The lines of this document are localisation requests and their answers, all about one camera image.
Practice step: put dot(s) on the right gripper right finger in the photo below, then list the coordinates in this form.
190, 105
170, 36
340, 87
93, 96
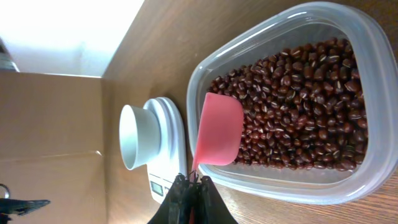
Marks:
209, 207

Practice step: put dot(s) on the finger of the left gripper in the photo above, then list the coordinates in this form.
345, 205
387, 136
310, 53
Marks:
21, 207

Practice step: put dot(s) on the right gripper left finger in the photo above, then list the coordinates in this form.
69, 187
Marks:
175, 208

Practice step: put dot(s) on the pink measuring scoop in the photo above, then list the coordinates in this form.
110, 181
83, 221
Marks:
219, 132

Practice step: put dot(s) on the white digital kitchen scale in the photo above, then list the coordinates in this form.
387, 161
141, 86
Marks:
171, 160

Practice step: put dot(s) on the white round bowl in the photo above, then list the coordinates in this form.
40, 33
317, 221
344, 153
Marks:
139, 136

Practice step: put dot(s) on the brown cardboard panel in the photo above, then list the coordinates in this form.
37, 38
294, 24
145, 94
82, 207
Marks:
52, 146

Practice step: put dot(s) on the red beans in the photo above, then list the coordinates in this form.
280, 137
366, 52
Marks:
303, 108

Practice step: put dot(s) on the clear plastic bean container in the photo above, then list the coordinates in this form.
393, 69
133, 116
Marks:
311, 23

